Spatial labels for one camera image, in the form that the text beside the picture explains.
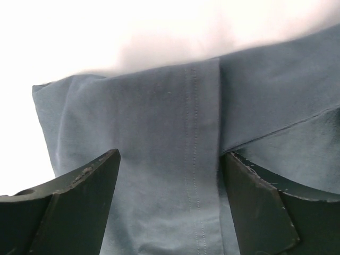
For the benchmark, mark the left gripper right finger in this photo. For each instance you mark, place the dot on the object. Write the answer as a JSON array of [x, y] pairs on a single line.
[[274, 215]]

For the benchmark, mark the grey-blue t shirt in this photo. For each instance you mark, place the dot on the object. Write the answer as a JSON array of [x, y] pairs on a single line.
[[277, 105]]

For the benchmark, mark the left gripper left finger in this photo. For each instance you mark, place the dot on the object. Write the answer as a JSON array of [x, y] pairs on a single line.
[[65, 216]]

